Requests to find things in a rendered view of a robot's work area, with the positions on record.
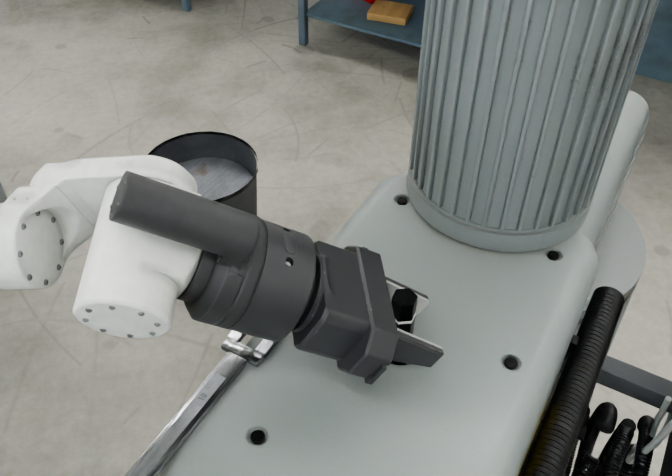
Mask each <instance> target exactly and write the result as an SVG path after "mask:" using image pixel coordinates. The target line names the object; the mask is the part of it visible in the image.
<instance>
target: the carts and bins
mask: <svg viewBox="0 0 672 476"><path fill-rule="evenodd" d="M251 150H252V151H253V152H252V151H251ZM254 154H255V155H256V152H255V151H254V149H253V148H252V147H251V145H249V144H248V143H247V142H245V141H244V140H242V139H240V138H238V137H236V136H233V135H230V134H226V133H221V132H212V131H206V132H193V133H186V134H183V135H179V136H176V137H173V138H171V139H169V140H166V141H164V142H163V143H161V144H159V145H158V146H156V147H155V148H154V149H153V150H152V151H151V152H150V153H149V154H148V155H154V156H159V157H163V158H166V159H169V160H172V161H174V162H176V163H178V164H179V165H181V166H182V167H183V168H185V169H186V170H187V171H188V172H189V173H190V174H191V175H192V176H193V178H194V179H195V181H196V184H197V193H198V194H201V196H202V197H205V198H208V199H210V200H213V201H216V202H219V203H222V204H225V205H228V206H230V207H233V208H236V209H239V210H242V211H245V212H248V213H250V214H253V215H256V216H257V172H258V168H257V161H258V158H257V155H256V158H257V161H256V158H255V155H254Z"/></svg>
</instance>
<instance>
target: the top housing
mask: <svg viewBox="0 0 672 476"><path fill-rule="evenodd" d="M407 176H408V174H407V173H405V174H398V175H394V176H391V177H389V178H386V179H385V180H383V181H381V182H380V183H379V184H378V185H377V186H376V188H375V189H374V190H373V191H372V192H371V194H370V195H369V196H368V197H367V198H366V200H365V201H364V202H363V203H362V204H361V206H360V207H359V208H358V209H357V211H356V212H355V213H354V214H353V215H352V217H351V218H350V219H349V220H348V221H347V223H346V224H345V225H344V226H343V227H342V229H341V230H340V231H339V232H338V234H337V235H336V236H335V237H334V238H333V240H332V241H331V242H330V243H329V244H331V245H334V246H337V247H340V248H342V249H344V248H345V247H346V246H359V247H365V248H368V250H371V251H373V252H376V253H379V254H380V255H381V260H382V264H383V269H384V273H385V276H386V277H388V278H390V279H392V280H395V281H397V282H399V283H401V284H403V285H405V286H407V287H409V288H412V289H414V290H416V291H418V292H420V293H422V294H424V295H427V296H428V299H429V304H428V305H427V306H426V307H425V308H424V309H423V310H422V311H421V312H420V313H419V314H418V315H415V321H414V329H413V335H415V336H418V337H420V338H422V339H425V340H427V341H429V342H432V343H434V344H436V345H439V346H441V347H442V349H443V352H444V355H443V356H442V357H441V358H440V359H439V360H438V361H437V362H436V363H435V364H434V365H433V366H432V367H425V366H420V365H414V364H407V365H394V364H390V365H389V366H387V365H386V367H387V369H386V371H385V372H384V373H383V374H382V375H381V376H380V377H379V378H378V379H377V380H376V381H375V382H374V383H373V384H372V385H370V384H366V383H365V380H364V378H362V377H358V376H355V375H351V374H348V373H346V372H343V371H341V370H339V369H338V367H337V361H336V360H335V359H331V358H327V357H324V356H320V355H316V354H313V353H309V352H305V351H301V350H298V349H297V348H296V347H295V346H294V341H293V333H292V331H291V332H290V333H289V334H288V335H287V336H286V337H285V338H284V339H282V340H280V341H279V342H278V343H277V344H276V346H275V347H274V348H273V349H272V351H271V352H270V353H269V355H268V356H267V357H266V358H264V359H263V361H262V362H261V363H260V365H259V366H258V367H255V366H253V365H251V364H249V363H247V365H246V366H245V367H244V368H243V370H242V371H241V372H240V373H239V375H238V376H237V377H236V378H235V380H234V381H233V382H232V383H231V385H230V386H229V387H228V388H227V390H226V391H225V392H224V393H223V395H222V396H221V397H220V398H219V400H218V401H217V402H216V403H215V405H214V406H213V407H212V408H211V410H210V411H209V412H208V413H207V415H206V416H205V417H204V418H203V420H202V421H201V422H200V423H199V425H198V426H197V427H196V428H195V430H194V431H193V432H192V433H191V435H190V436H189V437H188V438H187V440H186V441H185V442H184V443H183V444H182V446H181V447H180V448H179V449H178V451H177V452H176V453H175V454H174V456H173V457H172V458H171V459H170V461H169V462H168V463H167V464H166V466H165V467H164V468H163V469H162V471H161V472H160V473H159V474H158V476H518V474H519V473H520V472H519V471H520V470H521V468H522V467H521V466H522V465H523V463H524V462H523V461H524V460H525V458H526V457H525V456H526V455H527V453H528V452H527V451H528V450H529V448H530V447H529V446H530V445H531V443H532V442H531V441H532V440H533V438H534V437H533V436H534V435H535V433H536V432H535V431H536V430H537V428H538V427H537V426H538V425H539V423H540V422H539V421H540V420H541V418H542V417H541V416H542V415H543V413H544V412H543V411H544V410H545V408H546V407H545V406H546V405H547V401H548V400H549V396H550V394H551V392H552V389H553V386H554V384H555V381H556V379H557V376H558V374H559V371H560V369H561V366H562V364H563V361H564V358H565V355H566V352H567V350H568V347H569V344H570V342H571V339H572V337H573V335H574V333H575V330H576V328H577V325H578V322H579V320H580V317H581V315H582V312H583V309H584V307H585V304H586V301H587V299H588V296H589V293H590V291H591V288H592V285H593V282H594V280H595V277H596V275H597V271H598V265H599V261H598V255H597V253H596V250H595V247H594V246H593V244H592V242H591V241H590V240H589V239H588V238H587V237H586V236H584V235H583V234H582V233H581V232H579V231H577V232H576V233H575V234H574V235H572V236H571V237H570V238H568V239H567V240H565V241H563V242H561V243H559V244H557V245H554V246H551V247H548V248H544V249H540V250H534V251H526V252H500V251H492V250H487V249H481V248H478V247H474V246H471V245H468V244H465V243H462V242H460V241H457V240H455V239H453V238H451V237H449V236H447V235H445V234H443V233H442V232H440V231H438V230H437V229H436V228H434V227H433V226H431V225H430V224H429V223H428V222H427V221H425V220H424V218H423V217H422V216H421V215H420V214H419V213H418V212H417V210H416V209H415V207H414V206H413V204H412V202H411V200H410V198H409V195H408V190H407Z"/></svg>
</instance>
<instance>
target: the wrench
mask: <svg viewBox="0 0 672 476"><path fill-rule="evenodd" d="M246 335H247V334H243V333H239V332H236V331H231V333H230V334H229V335H228V338H227V339H226V340H225V341H224V342H223V343H222V344H221V349H222V350H223V351H225V352H227V354H226V355H225V356H224V357H223V358H222V360H221V361H220V362H219V363H218V364H217V366H216V367H215V368H214V369H213V370H212V372H211V373H210V374H209V375H208V376H207V378H206V379H205V380H204V381H203V382H202V384H201V385H200V386H199V387H198V388H197V389H196V391H195V392H194V393H193V394H192V395H191V397H190V398H189V399H188V400H187V401H186V403H185V404H184V405H183V406H182V407H181V409H180V410H179V411H178V412H177V413H176V415H175V416H174V417H173V418H172V419H171V420H170V422H169V423H168V424H167V425H166V426H165V428H164V429H163V430H162V431H161V432H160V434H159V435H158V436H157V437H156V438H155V440H154V441H153V442H152V443H151V444H150V446H149V447H148V448H147V449H146V450H145V451H144V453H143V454H142V455H141V456H140V457H139V459H138V460H137V461H136V462H135V463H134V465H133V466H132V467H131V468H130V469H129V471H128V472H127V473H126V474H125V475H124V476H158V474H159V473H160V472H161V471H162V469H163V468H164V467H165V466H166V464H167V463H168V462H169V461H170V459H171V458H172V457H173V456H174V454H175V453H176V452H177V451H178V449H179V448H180V447H181V446H182V444H183V443H184V442H185V441H186V440H187V438H188V437H189V436H190V435H191V433H192V432H193V431H194V430H195V428H196V427H197V426H198V425H199V423H200V422H201V421H202V420H203V418H204V417H205V416H206V415H207V413H208V412H209V411H210V410H211V408H212V407H213V406H214V405H215V403H216V402H217V401H218V400H219V398H220V397H221V396H222V395H223V393H224V392H225V391H226V390H227V388H228V387H229V386H230V385H231V383H232V382H233V381H234V380H235V378H236V377H237V376H238V375H239V373H240V372H241V371H242V370H243V368H244V367H245V366H246V365H247V363H249V364H251V365H253V366H255V367H258V366H259V365H260V363H261V362H262V361H263V359H264V358H266V357H267V356H268V355H269V353H270V352H271V351H272V349H273V348H274V347H275V346H276V344H277V343H278V342H279V341H277V342H273V341H269V340H265V339H263V340H262V341H261V343H260V344H259V345H258V346H257V348H256V349H255V350H253V349H251V348H249V347H247V346H245V345H243V344H241V343H240V342H241V341H242V339H243V338H244V337H245V336H246Z"/></svg>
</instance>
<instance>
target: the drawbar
mask: <svg viewBox="0 0 672 476"><path fill-rule="evenodd" d="M417 298H418V296H417V295H416V294H415V293H414V292H413V291H412V290H411V289H409V288H405V289H397V290H396V291H395V293H394V295H393V297H392V302H391V304H392V308H393V313H394V317H395V319H396V320H397V321H398V322H405V321H411V320H412V319H413V317H414V315H415V313H416V306H417ZM414 321H415V317H414V319H413V321H412V323H410V324H397V323H396V326H397V328H399V329H401V330H403V331H406V332H408V333H411V334H413V329H414ZM391 364H394V365H407V364H409V363H403V362H398V361H392V362H391Z"/></svg>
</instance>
